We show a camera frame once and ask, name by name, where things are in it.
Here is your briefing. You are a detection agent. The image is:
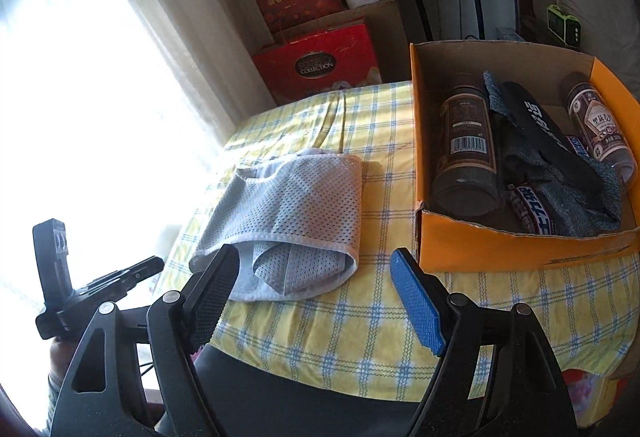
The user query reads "grey knit sock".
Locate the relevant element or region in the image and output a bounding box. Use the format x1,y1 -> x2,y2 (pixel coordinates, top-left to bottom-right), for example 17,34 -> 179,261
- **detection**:
483,72 -> 623,238

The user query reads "orange cardboard box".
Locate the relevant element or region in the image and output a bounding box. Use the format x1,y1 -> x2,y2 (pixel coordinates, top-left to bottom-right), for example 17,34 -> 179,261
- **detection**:
410,40 -> 639,272

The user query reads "black sock white lettering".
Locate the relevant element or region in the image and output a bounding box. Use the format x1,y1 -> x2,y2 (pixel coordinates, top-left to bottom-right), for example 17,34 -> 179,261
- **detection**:
500,82 -> 604,193

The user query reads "yellow plaid bed sheet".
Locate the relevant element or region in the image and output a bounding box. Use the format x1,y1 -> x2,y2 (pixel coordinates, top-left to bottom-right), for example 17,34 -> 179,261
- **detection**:
155,82 -> 639,401

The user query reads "white mesh vest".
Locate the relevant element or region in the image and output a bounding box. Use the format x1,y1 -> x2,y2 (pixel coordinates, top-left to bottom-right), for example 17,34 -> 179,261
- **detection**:
189,149 -> 362,303

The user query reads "green black alarm clock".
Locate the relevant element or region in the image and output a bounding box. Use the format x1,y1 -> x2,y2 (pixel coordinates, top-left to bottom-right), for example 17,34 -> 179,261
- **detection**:
547,4 -> 582,49

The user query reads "brown bottle with barcode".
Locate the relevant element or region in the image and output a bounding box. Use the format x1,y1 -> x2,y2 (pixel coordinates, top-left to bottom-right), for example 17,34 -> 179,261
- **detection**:
431,75 -> 500,218

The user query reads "grey left sleeve forearm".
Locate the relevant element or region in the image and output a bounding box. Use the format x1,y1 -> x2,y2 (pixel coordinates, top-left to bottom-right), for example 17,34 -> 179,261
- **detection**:
44,372 -> 62,436

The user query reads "brown cardboard box behind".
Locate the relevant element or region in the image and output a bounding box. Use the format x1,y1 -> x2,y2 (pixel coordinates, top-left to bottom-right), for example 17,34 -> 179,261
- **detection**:
273,0 -> 411,82

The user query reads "red collection gift box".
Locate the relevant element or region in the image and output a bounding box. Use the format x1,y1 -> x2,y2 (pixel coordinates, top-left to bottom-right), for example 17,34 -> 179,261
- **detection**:
253,21 -> 382,105

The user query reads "brown padded headboard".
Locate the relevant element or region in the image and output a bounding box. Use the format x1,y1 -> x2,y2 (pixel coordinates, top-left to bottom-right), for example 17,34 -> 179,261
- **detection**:
514,0 -> 639,97

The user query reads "person's left hand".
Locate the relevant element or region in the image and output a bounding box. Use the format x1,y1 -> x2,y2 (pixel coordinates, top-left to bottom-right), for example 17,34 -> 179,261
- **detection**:
49,337 -> 78,386

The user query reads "brown bottle white label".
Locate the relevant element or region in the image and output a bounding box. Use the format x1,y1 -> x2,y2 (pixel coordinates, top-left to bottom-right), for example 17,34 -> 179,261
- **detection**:
560,72 -> 637,184

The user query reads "black sock in box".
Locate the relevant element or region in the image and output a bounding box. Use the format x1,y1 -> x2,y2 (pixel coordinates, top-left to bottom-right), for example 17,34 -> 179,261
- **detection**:
506,184 -> 556,235

